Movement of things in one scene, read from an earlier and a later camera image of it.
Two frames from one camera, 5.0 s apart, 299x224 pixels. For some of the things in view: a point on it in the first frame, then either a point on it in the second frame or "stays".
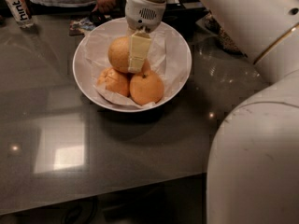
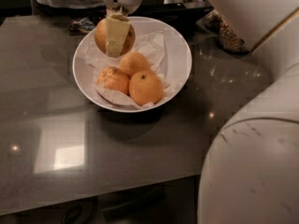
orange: [115, 81] stays
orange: [119, 53] to [101, 34]
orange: [146, 88] stays
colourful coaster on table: [78, 27] stays
